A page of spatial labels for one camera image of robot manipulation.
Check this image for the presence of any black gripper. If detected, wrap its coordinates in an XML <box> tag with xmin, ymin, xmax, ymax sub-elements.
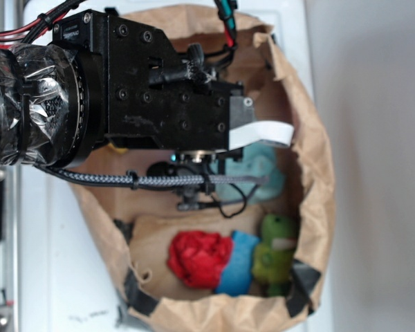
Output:
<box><xmin>53</xmin><ymin>10</ymin><xmax>242</xmax><ymax>165</ymax></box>

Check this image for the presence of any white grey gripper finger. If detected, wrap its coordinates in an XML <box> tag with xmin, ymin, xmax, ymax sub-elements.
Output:
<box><xmin>228</xmin><ymin>96</ymin><xmax>294</xmax><ymax>151</ymax></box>

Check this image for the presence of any tape wrapped robot arm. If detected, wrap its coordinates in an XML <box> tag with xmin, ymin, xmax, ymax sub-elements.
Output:
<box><xmin>0</xmin><ymin>10</ymin><xmax>294</xmax><ymax>168</ymax></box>

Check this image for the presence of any yellow sponge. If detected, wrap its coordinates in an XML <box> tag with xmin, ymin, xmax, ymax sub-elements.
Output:
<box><xmin>107</xmin><ymin>143</ymin><xmax>129</xmax><ymax>155</ymax></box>

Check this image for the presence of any blue sponge block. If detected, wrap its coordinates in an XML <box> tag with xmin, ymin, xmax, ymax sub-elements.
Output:
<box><xmin>214</xmin><ymin>230</ymin><xmax>260</xmax><ymax>297</ymax></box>

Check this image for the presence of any light blue terry cloth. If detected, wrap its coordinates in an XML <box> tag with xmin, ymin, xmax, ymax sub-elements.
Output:
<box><xmin>216</xmin><ymin>143</ymin><xmax>286</xmax><ymax>204</ymax></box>

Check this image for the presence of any brown paper bag liner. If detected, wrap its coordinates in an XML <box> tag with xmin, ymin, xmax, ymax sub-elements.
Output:
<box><xmin>72</xmin><ymin>12</ymin><xmax>335</xmax><ymax>331</ymax></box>

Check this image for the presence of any red crumpled cloth ball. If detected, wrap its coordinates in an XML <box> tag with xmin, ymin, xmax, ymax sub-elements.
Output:
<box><xmin>167</xmin><ymin>230</ymin><xmax>234</xmax><ymax>290</ymax></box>

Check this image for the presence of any green plush toy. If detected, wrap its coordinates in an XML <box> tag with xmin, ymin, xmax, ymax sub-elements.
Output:
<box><xmin>252</xmin><ymin>214</ymin><xmax>299</xmax><ymax>297</ymax></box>

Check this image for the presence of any black gripper mounted camera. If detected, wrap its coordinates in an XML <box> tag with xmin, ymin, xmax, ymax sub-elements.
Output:
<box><xmin>147</xmin><ymin>149</ymin><xmax>244</xmax><ymax>212</ymax></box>

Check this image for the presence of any red black wire bundle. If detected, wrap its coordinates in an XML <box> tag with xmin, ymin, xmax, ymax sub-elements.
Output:
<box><xmin>0</xmin><ymin>0</ymin><xmax>91</xmax><ymax>49</ymax></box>

